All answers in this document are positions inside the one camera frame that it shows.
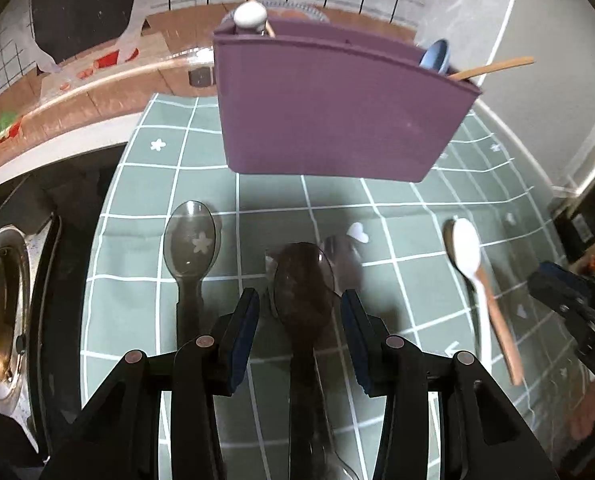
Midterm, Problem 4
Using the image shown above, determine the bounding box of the brown wooden spoon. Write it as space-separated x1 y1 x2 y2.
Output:
448 56 535 80

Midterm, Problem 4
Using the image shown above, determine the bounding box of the dark smoky plastic spoon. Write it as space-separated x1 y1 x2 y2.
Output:
273 242 357 479

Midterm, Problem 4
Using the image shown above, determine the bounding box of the light blue plastic spoon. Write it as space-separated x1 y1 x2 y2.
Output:
419 39 450 74

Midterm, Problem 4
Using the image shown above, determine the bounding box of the white round-headed utensil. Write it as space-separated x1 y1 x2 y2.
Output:
232 1 268 35

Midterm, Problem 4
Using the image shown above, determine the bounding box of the gas stove burner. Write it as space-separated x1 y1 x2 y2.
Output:
0 214 61 464

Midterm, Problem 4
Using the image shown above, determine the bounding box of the white spoon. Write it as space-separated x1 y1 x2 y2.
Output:
449 218 493 370

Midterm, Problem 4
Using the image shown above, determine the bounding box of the translucent grey spoon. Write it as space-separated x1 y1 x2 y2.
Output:
163 200 217 348

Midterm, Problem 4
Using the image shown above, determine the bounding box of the green grid table mat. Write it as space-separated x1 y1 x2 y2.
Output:
80 94 585 479

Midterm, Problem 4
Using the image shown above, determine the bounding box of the purple utensil holder box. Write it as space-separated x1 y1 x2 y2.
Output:
213 18 481 183

